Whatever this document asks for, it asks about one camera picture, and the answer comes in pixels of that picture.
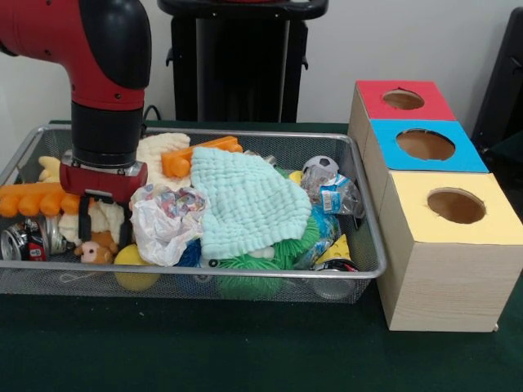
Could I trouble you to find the crushed red black can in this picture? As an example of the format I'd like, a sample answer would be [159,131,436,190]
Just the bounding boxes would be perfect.
[0,216,77,262]

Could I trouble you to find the small soccer ball toy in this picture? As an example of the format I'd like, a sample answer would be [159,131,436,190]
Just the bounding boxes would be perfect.
[302,155,341,180]

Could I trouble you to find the yellow plush toy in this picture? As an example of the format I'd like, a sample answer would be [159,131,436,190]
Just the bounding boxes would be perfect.
[38,155,66,184]

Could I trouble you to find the shallow mesh bin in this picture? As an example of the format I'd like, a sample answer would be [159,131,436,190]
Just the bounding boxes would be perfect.
[0,125,388,305]

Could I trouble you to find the yellow ball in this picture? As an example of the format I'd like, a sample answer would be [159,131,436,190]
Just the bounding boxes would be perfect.
[113,244,161,292]

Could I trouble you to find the cream waffle cloth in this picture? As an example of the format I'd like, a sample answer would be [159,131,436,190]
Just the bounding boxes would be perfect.
[56,132,192,248]

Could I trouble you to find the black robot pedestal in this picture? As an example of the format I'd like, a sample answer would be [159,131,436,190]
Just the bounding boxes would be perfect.
[157,0,330,123]

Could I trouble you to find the large orange toy brick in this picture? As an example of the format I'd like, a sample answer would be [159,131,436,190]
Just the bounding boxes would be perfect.
[0,182,83,216]

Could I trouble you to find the wooden box three holes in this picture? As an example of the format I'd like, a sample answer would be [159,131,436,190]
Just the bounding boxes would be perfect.
[347,79,523,332]

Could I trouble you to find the black upright panel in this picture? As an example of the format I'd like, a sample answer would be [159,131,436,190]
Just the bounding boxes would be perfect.
[469,7,523,142]

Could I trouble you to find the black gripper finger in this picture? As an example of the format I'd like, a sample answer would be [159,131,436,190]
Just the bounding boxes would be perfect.
[77,188,103,245]
[116,200,133,250]

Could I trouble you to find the crushed clear plastic bottle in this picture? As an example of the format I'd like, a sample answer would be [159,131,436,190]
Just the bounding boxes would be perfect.
[302,169,365,217]

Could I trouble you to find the crumpled printed white wrapper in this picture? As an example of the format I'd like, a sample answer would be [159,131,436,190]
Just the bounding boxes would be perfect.
[129,184,210,267]

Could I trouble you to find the long orange toy brick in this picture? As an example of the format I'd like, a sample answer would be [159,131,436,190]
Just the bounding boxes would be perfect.
[160,136,244,178]

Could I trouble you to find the green cloth side table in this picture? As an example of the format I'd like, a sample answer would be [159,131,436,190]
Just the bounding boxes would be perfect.
[480,132,523,172]

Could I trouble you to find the brown plush animal toy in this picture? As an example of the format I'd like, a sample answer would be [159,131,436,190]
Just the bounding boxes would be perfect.
[73,230,119,265]

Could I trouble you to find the mint waffle cloth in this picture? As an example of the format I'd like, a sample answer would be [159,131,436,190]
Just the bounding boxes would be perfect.
[190,146,312,260]

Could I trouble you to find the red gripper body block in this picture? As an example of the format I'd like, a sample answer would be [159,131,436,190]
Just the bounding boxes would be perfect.
[59,162,149,205]

